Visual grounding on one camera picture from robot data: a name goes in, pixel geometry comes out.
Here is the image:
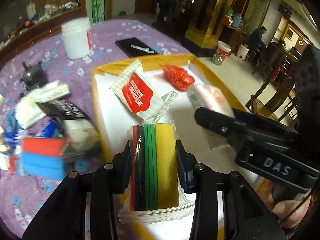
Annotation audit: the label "multicolour sponge pack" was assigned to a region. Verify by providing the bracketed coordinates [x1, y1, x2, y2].
[128, 124, 180, 211]

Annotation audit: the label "pink tissue pack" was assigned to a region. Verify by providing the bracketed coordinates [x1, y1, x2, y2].
[187, 83, 235, 118]

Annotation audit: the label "red label wet wipes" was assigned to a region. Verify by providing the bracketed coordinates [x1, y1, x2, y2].
[110, 59, 178, 124]

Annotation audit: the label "black patterned pouch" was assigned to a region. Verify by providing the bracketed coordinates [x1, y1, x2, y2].
[36, 100, 90, 120]

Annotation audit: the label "blue red sponge pack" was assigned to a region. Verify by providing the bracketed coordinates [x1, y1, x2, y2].
[21, 137, 66, 180]

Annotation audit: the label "blue Vinda tissue pack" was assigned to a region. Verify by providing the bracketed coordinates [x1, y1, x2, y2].
[3, 120, 57, 147]

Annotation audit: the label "red mesh plastic bag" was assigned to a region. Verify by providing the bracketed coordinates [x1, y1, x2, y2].
[162, 64, 195, 92]

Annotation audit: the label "white boxed tissue pack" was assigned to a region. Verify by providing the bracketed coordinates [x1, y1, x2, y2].
[35, 80, 70, 103]

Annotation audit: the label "grey pouch red text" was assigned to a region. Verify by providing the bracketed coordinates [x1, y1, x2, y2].
[62, 119, 101, 162]

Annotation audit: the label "blue knitted cloth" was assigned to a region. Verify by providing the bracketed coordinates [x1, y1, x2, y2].
[6, 109, 21, 132]

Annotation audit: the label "person's right hand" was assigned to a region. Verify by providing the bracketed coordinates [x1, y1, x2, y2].
[271, 190, 311, 229]

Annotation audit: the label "wooden chair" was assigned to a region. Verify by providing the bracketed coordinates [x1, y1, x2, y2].
[245, 67, 298, 124]

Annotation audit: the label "yellow taped white box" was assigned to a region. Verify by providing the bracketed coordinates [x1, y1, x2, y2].
[90, 53, 278, 240]

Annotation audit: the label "purple floral tablecloth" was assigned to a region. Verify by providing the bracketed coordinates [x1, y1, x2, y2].
[1, 17, 187, 239]

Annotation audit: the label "white small heater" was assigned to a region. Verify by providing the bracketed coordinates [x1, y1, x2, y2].
[236, 44, 249, 61]

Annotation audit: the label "red white paint bucket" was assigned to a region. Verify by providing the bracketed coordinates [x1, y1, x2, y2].
[211, 41, 232, 66]

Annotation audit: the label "seated man dark jacket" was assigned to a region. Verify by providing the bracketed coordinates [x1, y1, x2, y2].
[248, 26, 267, 54]

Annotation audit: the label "black smartphone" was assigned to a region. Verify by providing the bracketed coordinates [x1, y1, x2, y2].
[115, 38, 158, 58]

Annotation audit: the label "black electric motor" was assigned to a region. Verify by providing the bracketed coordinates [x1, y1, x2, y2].
[21, 61, 48, 92]

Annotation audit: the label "white plastic jar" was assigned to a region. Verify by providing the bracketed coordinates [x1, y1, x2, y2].
[61, 17, 93, 60]

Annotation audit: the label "standing person dark clothes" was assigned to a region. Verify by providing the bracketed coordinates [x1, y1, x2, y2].
[157, 0, 176, 23]

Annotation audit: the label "wooden sideboard cabinet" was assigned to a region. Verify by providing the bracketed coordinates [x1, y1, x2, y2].
[1, 0, 86, 66]

